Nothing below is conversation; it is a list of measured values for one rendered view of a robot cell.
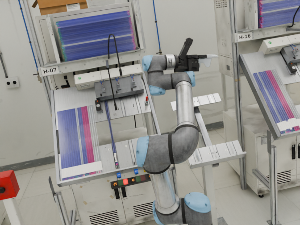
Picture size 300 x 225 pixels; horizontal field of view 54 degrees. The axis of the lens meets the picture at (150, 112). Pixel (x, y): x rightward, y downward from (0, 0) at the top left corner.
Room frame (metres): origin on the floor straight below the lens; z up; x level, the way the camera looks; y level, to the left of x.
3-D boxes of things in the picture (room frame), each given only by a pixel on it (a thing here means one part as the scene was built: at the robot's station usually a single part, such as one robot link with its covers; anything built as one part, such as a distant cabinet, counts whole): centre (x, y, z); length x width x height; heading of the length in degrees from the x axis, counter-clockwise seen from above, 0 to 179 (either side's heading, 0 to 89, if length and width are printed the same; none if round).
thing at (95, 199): (2.29, 0.35, 0.31); 0.70 x 0.65 x 0.62; 96
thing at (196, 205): (1.18, -0.14, 0.72); 0.13 x 0.12 x 0.14; 80
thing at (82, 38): (2.18, 0.28, 1.52); 0.51 x 0.13 x 0.27; 96
